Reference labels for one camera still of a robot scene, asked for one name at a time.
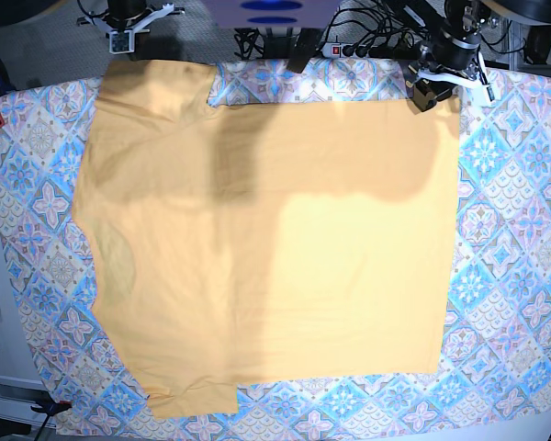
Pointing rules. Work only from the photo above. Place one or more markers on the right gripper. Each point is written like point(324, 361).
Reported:
point(121, 15)

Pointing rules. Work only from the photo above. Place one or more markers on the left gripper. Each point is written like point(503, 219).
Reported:
point(448, 55)

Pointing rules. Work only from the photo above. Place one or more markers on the yellow T-shirt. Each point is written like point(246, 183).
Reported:
point(238, 245)

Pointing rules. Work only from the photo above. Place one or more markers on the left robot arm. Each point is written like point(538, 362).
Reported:
point(458, 15)

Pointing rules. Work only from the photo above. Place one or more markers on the white power strip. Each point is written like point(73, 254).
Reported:
point(336, 50)

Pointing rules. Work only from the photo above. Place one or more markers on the red black clamp lower left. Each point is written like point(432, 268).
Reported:
point(50, 408)

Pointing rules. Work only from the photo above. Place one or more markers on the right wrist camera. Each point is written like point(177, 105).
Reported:
point(121, 42)

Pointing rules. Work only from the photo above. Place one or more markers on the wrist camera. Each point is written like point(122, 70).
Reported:
point(488, 94)
point(121, 42)

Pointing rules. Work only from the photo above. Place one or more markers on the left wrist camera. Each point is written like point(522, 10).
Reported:
point(488, 94)

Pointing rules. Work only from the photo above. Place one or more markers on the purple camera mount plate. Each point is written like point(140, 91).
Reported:
point(272, 13)

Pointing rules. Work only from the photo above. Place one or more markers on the black camera post clamp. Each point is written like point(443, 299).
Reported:
point(303, 50)

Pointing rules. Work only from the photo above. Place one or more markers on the white rail bracket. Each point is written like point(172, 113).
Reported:
point(18, 396)

